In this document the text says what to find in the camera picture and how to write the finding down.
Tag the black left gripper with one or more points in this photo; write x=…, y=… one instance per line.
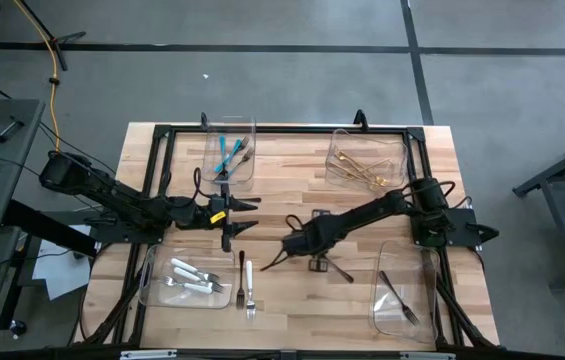
x=202, y=215

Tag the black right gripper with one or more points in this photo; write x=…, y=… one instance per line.
x=312, y=237

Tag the cutlery pile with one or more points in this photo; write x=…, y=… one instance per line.
x=357, y=167

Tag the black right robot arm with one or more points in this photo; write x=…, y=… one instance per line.
x=372, y=212

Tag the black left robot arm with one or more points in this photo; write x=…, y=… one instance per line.
x=122, y=200

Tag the yellow tape label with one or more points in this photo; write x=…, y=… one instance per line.
x=218, y=217

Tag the clear plastic bin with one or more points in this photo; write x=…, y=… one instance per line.
x=187, y=300
x=397, y=150
x=412, y=280
x=210, y=150

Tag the white paper sheet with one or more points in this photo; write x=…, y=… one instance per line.
x=57, y=275

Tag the black desk support beam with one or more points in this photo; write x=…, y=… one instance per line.
x=47, y=230

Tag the black round knob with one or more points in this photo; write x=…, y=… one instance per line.
x=17, y=327

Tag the black tripod stand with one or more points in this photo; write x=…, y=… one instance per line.
x=55, y=40

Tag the black metal rig frame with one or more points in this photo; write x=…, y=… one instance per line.
x=287, y=130

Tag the black frame bracket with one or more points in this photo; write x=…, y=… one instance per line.
x=360, y=120
x=204, y=121

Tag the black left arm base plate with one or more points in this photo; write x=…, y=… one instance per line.
x=112, y=236

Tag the white metal bracket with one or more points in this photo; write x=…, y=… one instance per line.
x=147, y=354
x=427, y=356

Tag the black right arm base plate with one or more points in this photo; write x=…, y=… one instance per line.
x=482, y=232

